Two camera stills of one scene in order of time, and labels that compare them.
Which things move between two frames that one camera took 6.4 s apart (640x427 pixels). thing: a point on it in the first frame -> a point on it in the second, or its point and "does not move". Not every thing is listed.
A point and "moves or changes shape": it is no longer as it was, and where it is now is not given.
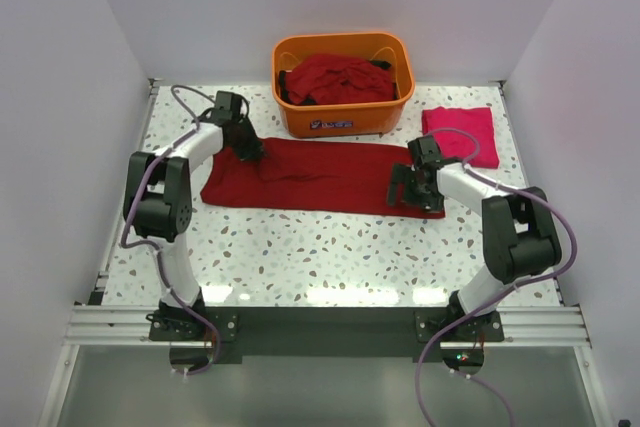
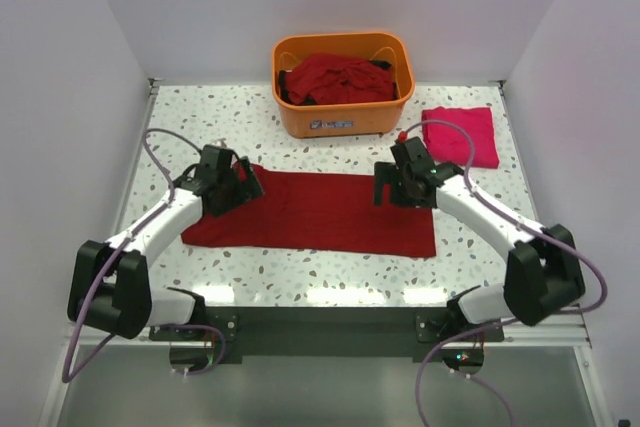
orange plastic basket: x=343 y=121 does not move
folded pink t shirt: x=466 y=135 does not move
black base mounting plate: x=325 y=331 does not move
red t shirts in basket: x=329 y=79 does not move
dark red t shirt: x=314 y=177 moves or changes shape
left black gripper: x=250 y=144 -> x=245 y=183
